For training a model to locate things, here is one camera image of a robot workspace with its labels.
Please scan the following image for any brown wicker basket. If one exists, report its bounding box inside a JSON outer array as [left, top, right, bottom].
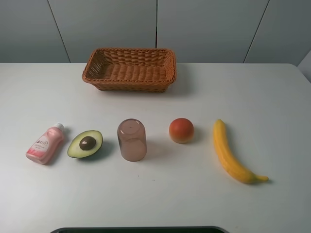
[[82, 48, 177, 93]]

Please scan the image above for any translucent brown plastic cup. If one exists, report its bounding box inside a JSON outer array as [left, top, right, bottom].
[[117, 118, 147, 162]]

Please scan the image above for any red orange tomato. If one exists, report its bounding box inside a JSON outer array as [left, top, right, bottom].
[[169, 118, 194, 144]]

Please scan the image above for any halved avocado with pit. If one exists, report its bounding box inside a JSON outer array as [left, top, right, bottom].
[[67, 130, 103, 159]]

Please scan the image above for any yellow banana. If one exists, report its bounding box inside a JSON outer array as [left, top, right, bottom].
[[212, 119, 269, 184]]

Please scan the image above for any pink detergent bottle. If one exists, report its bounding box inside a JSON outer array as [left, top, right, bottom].
[[26, 123, 65, 165]]

